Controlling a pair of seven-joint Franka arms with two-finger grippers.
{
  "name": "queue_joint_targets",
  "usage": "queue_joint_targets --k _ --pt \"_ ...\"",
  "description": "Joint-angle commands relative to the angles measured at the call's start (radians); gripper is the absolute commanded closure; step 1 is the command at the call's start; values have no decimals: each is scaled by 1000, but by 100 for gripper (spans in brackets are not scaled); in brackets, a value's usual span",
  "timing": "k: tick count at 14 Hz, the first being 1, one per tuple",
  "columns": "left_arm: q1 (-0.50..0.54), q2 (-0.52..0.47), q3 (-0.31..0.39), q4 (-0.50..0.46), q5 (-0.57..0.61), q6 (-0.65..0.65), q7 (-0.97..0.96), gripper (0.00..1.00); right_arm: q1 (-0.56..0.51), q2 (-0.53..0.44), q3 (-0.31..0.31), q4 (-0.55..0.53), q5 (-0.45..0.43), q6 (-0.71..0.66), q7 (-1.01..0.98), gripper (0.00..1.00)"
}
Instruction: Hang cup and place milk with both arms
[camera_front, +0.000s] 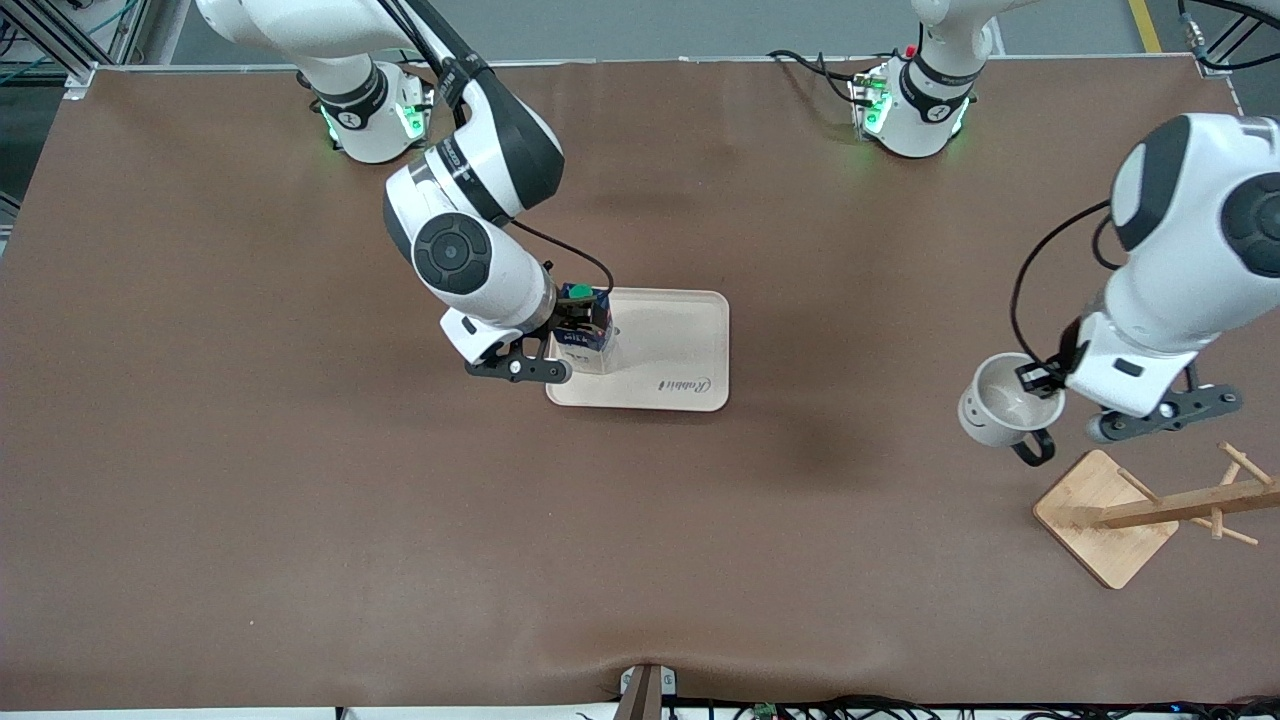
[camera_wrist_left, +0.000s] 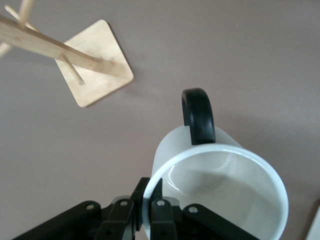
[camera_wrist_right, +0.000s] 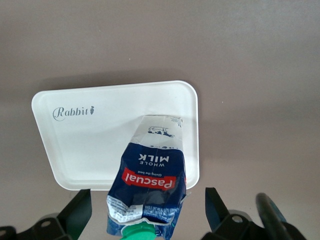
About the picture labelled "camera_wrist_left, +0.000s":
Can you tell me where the white mug with black handle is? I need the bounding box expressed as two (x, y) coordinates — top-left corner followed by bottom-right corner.
(142, 87), (290, 240)

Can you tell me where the white rectangular tray with script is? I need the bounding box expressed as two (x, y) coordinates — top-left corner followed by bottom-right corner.
(305, 198), (320, 240)

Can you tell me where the wooden mug rack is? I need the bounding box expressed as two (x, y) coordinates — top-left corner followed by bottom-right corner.
(0, 0), (134, 109)

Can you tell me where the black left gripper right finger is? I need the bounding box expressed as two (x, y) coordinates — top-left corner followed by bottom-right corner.
(149, 178), (261, 240)

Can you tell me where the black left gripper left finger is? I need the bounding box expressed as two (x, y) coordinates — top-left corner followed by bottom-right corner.
(9, 177), (151, 240)

